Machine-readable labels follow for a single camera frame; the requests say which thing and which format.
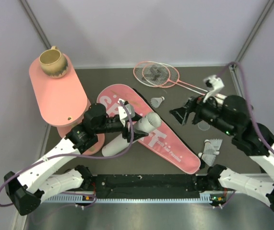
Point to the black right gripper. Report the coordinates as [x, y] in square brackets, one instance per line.
[194, 104]

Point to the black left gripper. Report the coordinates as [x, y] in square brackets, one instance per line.
[137, 134]

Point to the clear plastic tube lid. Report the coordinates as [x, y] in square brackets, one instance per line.
[203, 126]

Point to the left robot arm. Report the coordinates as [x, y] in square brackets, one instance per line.
[28, 188]

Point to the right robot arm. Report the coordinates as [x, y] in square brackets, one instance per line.
[233, 118]

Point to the white pink badminton racket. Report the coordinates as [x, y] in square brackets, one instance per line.
[137, 72]

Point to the pink racket bag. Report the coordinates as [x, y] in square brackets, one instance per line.
[163, 140]

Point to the white shuttlecock upper right pair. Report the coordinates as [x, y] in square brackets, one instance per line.
[215, 144]

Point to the white shuttlecock pair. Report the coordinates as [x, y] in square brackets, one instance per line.
[215, 144]
[207, 158]

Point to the white shuttlecock lower right pair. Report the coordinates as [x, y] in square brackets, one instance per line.
[207, 158]

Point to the pink two-tier side table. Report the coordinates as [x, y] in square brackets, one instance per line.
[62, 102]

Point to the beige ceramic mug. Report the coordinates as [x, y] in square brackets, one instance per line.
[53, 63]

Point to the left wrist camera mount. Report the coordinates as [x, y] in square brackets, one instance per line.
[125, 111]

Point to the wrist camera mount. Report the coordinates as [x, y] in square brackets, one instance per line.
[214, 85]
[125, 111]

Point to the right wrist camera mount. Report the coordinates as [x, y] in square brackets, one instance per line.
[214, 85]

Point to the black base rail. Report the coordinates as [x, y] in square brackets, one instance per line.
[146, 186]

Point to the grey slotted cable duct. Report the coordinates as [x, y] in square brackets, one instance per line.
[70, 198]

